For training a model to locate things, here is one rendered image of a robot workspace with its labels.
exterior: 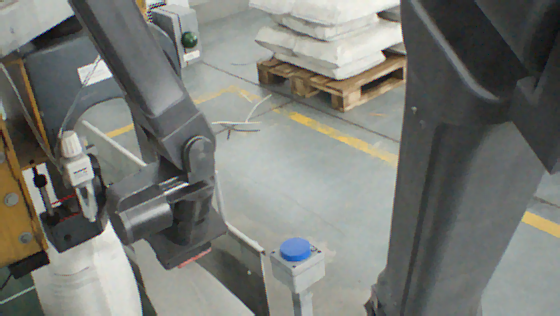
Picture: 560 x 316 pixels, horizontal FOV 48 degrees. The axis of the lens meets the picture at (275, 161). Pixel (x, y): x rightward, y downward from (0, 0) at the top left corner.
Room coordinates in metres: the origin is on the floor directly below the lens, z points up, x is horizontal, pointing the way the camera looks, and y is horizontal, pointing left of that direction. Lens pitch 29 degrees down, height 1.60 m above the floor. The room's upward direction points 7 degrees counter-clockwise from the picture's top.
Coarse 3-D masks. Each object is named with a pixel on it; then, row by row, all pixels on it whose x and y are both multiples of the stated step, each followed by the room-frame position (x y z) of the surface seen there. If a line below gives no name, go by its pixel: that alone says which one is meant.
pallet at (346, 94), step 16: (256, 64) 4.05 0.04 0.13; (272, 64) 3.96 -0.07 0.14; (288, 64) 3.92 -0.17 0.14; (384, 64) 3.70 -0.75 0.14; (400, 64) 3.68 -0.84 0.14; (272, 80) 4.01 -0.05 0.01; (304, 80) 3.67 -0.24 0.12; (320, 80) 3.58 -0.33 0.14; (336, 80) 3.55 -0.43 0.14; (352, 80) 3.52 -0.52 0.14; (368, 80) 3.51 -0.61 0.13; (400, 80) 3.71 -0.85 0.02; (304, 96) 3.67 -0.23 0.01; (336, 96) 3.44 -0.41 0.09; (352, 96) 3.44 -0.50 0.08; (368, 96) 3.53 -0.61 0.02
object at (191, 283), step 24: (144, 240) 0.84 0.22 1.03; (144, 264) 0.87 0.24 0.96; (192, 264) 0.70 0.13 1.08; (168, 288) 0.80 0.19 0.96; (192, 288) 0.72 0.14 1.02; (216, 288) 0.64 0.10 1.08; (168, 312) 0.82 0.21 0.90; (192, 312) 0.73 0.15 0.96; (216, 312) 0.66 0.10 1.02; (240, 312) 0.60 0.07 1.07
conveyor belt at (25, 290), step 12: (0, 276) 1.69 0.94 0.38; (24, 276) 1.68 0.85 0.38; (12, 288) 1.62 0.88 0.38; (24, 288) 1.61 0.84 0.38; (36, 288) 1.61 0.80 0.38; (0, 300) 1.57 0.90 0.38; (12, 300) 1.56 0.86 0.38; (24, 300) 1.55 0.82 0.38; (36, 300) 1.55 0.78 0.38; (144, 300) 1.48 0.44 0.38; (0, 312) 1.51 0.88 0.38; (12, 312) 1.50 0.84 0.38; (24, 312) 1.50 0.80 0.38; (36, 312) 1.49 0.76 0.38; (144, 312) 1.43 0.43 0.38
